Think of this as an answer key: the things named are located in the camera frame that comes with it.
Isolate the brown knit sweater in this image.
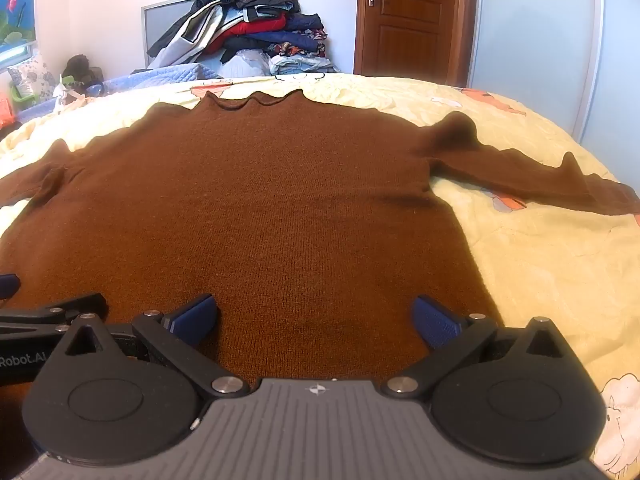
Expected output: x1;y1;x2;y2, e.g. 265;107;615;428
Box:
0;89;640;386

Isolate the brown wooden door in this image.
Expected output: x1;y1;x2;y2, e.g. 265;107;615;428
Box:
353;0;479;86

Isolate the floral pillow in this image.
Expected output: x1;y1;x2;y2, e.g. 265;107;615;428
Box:
7;55;56;104

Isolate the white crumpled tissue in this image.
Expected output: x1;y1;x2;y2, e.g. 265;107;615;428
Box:
54;75;87;109

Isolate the blue quilted blanket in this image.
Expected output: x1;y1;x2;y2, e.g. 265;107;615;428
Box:
20;62;224;121

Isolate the wall poster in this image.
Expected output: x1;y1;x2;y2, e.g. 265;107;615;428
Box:
0;0;39;58

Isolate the yellow printed blanket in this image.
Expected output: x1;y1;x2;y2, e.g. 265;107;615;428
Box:
0;72;640;480

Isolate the dark plush toy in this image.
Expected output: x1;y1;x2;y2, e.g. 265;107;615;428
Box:
62;54;104;87

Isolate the white window frame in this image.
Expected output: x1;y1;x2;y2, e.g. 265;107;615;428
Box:
0;40;37;70

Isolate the white sliding wardrobe door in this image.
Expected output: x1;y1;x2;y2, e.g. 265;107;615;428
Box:
467;0;640;171

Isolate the pile of clothes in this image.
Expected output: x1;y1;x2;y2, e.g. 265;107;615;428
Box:
147;0;342;78

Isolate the grey framed panel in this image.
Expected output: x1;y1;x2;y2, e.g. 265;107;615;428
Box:
141;0;202;59

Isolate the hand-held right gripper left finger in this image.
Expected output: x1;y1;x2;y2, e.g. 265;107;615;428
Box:
64;294;251;401

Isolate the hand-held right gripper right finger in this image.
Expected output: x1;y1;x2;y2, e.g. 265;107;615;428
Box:
381;295;576;402

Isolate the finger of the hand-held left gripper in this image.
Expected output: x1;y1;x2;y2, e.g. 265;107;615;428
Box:
0;292;109;337
0;273;22;307

